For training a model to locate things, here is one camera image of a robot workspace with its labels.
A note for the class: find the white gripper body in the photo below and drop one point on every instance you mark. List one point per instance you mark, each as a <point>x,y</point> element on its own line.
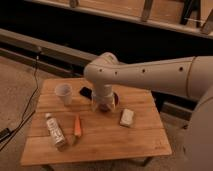
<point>103,103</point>

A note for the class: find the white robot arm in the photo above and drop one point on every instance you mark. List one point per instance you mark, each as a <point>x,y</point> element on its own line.
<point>188,77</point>

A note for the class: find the white sponge block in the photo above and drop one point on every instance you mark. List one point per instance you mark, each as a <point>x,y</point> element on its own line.
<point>127,117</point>

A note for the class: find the translucent plastic cup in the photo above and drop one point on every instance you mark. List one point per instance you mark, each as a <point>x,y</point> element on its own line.
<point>64,93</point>

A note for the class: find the orange carrot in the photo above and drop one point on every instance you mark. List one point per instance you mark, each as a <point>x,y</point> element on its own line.
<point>77,127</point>

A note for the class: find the wooden slatted table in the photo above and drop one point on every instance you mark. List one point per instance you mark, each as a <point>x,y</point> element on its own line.
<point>103,138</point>

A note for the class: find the white labelled bottle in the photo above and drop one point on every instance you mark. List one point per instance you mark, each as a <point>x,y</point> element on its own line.
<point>55,131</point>

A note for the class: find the purple bowl with handle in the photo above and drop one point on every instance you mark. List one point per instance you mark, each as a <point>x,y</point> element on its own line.
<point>87,93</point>

